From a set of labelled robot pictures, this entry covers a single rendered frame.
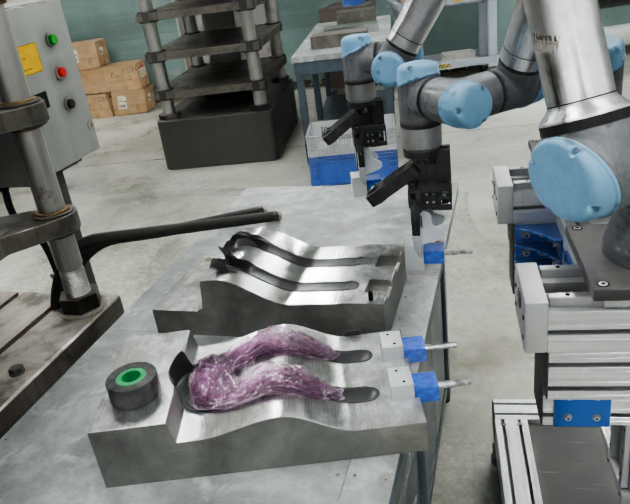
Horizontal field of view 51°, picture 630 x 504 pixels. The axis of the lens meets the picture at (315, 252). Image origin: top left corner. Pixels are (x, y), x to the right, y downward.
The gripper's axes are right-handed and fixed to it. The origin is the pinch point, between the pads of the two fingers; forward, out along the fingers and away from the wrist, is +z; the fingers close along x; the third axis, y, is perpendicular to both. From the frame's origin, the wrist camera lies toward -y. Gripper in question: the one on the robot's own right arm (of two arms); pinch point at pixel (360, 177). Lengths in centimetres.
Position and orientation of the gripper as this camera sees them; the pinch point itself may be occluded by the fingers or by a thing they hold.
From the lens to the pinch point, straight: 173.0
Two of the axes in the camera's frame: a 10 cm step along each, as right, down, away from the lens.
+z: 1.3, 9.0, 4.2
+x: -0.4, -4.2, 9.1
